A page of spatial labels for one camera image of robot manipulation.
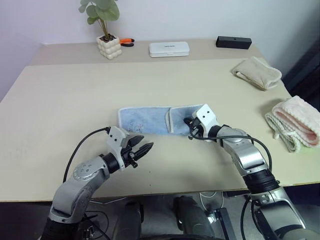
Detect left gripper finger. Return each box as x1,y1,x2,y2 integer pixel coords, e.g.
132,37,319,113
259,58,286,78
134,142,154,161
128,135,145,149

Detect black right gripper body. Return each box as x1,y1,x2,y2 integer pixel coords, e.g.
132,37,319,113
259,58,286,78
188,116,205,138

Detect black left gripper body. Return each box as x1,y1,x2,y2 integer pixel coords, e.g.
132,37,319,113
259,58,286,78
121,138,140,169

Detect light blue towel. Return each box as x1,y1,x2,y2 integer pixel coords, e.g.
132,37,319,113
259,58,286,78
117,103,214,137

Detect folded beige towel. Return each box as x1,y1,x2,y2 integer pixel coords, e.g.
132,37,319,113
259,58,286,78
230,56,283,92

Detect folded pink and white towel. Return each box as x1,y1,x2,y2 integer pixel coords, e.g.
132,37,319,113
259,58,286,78
264,95,320,154

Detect white rectangular case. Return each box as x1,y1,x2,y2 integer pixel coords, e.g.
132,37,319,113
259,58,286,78
148,41,190,59

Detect dark rounded shape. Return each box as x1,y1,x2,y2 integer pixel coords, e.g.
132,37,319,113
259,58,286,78
173,195,216,240

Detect black rectangular box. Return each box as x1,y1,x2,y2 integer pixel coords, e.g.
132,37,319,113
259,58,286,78
215,35,253,50

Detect white bubble plant pot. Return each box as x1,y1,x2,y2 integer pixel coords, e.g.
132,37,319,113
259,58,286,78
96,34,123,61

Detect dark chair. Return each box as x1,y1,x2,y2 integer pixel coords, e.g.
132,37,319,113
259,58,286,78
281,31,320,106

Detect green leafy plant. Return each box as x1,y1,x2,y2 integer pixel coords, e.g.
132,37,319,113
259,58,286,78
78,0,121,41

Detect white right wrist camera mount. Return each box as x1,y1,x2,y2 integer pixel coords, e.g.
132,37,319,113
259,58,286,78
195,104,220,144

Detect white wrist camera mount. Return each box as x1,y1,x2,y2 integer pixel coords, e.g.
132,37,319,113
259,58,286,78
106,125,129,172
195,104,220,144

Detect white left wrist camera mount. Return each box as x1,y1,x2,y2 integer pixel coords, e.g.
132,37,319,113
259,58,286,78
106,125,129,172

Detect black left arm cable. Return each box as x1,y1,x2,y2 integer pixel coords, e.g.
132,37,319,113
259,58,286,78
62,127,111,183

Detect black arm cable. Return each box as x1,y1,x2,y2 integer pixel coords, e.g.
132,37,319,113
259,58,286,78
62,127,111,183
187,131,273,240

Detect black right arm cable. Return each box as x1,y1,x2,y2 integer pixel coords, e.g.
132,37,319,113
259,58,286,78
187,131,273,240

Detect white cable under table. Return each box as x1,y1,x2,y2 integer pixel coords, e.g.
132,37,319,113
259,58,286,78
199,190,225,214

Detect thin black floor cables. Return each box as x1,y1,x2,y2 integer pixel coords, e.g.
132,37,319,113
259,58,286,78
79,211,112,240

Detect black metal bracket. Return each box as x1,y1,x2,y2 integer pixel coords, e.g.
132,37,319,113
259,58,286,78
211,206,237,240

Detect orange handled pliers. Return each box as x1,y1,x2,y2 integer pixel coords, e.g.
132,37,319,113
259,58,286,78
119,37,136,48

